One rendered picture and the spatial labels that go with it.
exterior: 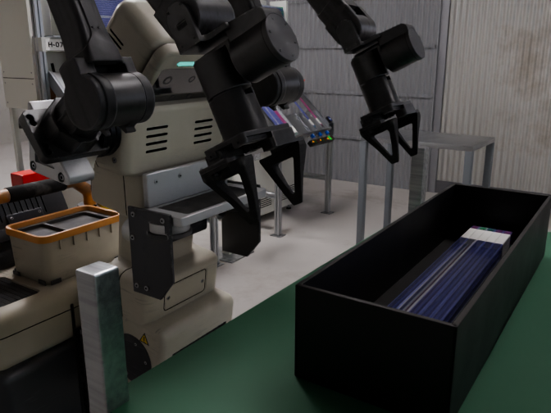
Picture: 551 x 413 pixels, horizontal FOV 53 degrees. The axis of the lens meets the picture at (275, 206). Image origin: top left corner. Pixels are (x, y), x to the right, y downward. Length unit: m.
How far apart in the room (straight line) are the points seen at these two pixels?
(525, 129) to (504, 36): 0.81
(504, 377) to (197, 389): 0.34
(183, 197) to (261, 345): 0.42
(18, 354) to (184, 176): 0.50
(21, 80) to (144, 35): 2.49
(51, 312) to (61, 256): 0.12
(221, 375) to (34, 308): 0.66
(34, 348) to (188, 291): 0.34
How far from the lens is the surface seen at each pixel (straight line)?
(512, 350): 0.75
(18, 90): 3.45
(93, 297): 0.55
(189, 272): 1.12
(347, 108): 5.75
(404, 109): 1.03
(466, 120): 5.39
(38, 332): 1.26
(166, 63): 0.93
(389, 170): 3.92
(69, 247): 1.30
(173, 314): 1.12
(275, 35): 0.63
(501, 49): 5.30
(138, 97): 0.82
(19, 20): 3.37
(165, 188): 1.00
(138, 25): 0.96
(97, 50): 0.83
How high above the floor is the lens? 1.30
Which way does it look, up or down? 16 degrees down
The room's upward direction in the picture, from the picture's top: straight up
